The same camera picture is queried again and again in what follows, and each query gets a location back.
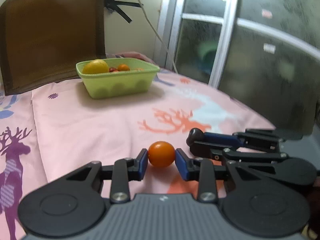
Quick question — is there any orange cherry tomato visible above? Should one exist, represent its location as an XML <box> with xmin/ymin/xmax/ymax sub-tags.
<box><xmin>148</xmin><ymin>141</ymin><xmax>175</xmax><ymax>168</ymax></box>

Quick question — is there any orange fruit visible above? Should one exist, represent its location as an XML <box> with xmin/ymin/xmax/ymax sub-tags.
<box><xmin>117</xmin><ymin>64</ymin><xmax>130</xmax><ymax>72</ymax></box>

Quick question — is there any pink deer-print bedsheet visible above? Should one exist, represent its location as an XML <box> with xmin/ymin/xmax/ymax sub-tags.
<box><xmin>0</xmin><ymin>51</ymin><xmax>278</xmax><ymax>240</ymax></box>

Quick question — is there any green plastic basket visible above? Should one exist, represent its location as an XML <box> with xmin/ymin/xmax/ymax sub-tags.
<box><xmin>75</xmin><ymin>57</ymin><xmax>160</xmax><ymax>99</ymax></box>

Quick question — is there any frosted glass sliding door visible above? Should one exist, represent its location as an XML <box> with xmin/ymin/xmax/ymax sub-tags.
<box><xmin>153</xmin><ymin>0</ymin><xmax>319</xmax><ymax>135</ymax></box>

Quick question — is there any red cherry tomato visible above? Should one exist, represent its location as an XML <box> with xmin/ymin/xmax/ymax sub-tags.
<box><xmin>109</xmin><ymin>68</ymin><xmax>118</xmax><ymax>73</ymax></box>

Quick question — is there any yellow lemon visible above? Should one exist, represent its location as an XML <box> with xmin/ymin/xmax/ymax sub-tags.
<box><xmin>82</xmin><ymin>59</ymin><xmax>110</xmax><ymax>74</ymax></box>

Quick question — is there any brown seat cushion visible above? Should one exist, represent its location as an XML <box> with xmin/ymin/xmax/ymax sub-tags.
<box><xmin>1</xmin><ymin>0</ymin><xmax>106</xmax><ymax>95</ymax></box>

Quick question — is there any black tape cross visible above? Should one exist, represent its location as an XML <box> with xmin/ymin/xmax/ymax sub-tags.
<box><xmin>103</xmin><ymin>0</ymin><xmax>144</xmax><ymax>23</ymax></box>

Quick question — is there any white power cable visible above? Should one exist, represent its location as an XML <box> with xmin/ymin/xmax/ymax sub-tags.
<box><xmin>127</xmin><ymin>0</ymin><xmax>180</xmax><ymax>74</ymax></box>

